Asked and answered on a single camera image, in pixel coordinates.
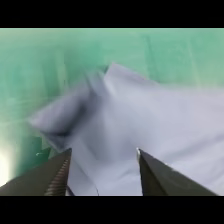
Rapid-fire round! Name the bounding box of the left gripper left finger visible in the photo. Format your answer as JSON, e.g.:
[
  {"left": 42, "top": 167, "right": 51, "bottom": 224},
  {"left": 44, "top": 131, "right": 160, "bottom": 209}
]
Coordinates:
[{"left": 0, "top": 147, "right": 73, "bottom": 197}]

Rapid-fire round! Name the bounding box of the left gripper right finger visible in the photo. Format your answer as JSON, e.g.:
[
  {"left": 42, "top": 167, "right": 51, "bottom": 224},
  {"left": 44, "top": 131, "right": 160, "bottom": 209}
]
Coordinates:
[{"left": 136, "top": 147, "right": 218, "bottom": 197}]

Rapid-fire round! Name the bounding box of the purple shirt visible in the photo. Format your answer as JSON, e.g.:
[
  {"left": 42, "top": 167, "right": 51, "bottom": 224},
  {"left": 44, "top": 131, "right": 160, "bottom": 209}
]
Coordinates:
[{"left": 28, "top": 62, "right": 224, "bottom": 197}]

